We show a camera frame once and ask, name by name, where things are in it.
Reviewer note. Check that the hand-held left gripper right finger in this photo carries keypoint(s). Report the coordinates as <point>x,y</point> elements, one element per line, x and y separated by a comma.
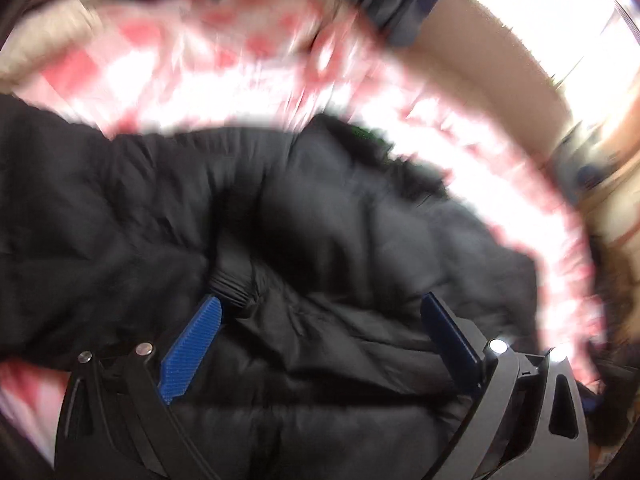
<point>450,340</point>

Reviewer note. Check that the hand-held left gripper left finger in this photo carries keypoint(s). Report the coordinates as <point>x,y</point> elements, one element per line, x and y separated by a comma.
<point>192,345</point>

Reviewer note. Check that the black puffer jacket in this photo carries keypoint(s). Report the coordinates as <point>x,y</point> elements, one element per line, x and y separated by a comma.
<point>300,220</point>

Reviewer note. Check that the red white checkered bedsheet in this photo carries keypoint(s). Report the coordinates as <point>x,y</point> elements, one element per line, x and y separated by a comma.
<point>200,75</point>

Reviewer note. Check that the beige cloth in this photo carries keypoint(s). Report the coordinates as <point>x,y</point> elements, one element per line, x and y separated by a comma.
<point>40,40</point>

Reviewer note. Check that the bright window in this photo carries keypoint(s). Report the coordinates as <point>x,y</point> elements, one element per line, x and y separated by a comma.
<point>545,5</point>

